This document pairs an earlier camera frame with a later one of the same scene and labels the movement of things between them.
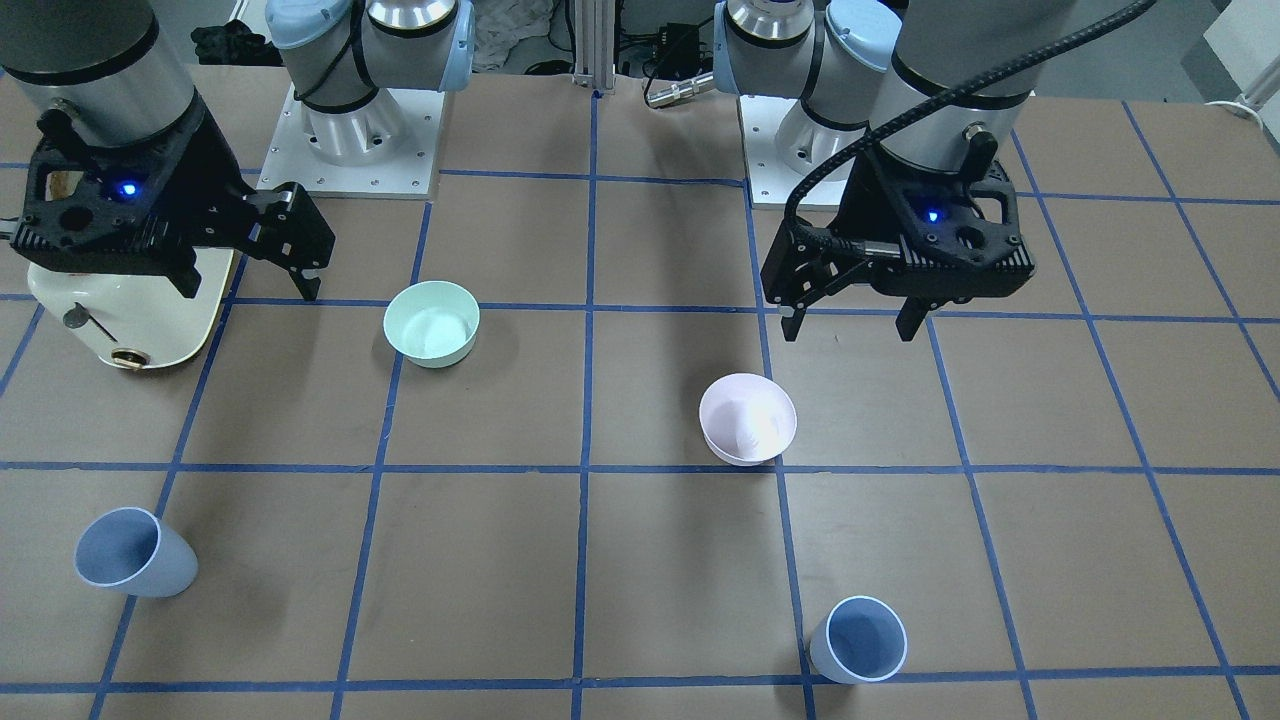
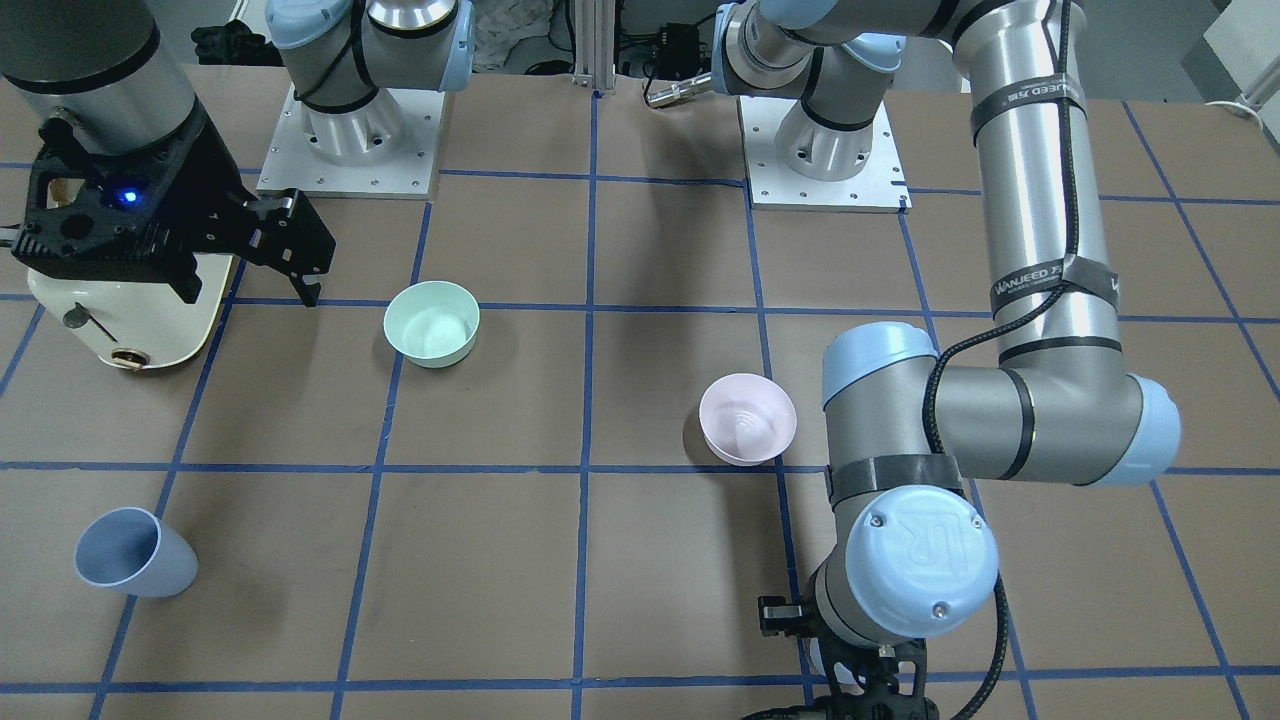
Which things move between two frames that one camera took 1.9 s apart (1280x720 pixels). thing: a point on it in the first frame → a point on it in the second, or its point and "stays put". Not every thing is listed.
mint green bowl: [432, 323] stays put
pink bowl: [747, 419] stays put
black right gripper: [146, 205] stays put
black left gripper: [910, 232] → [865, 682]
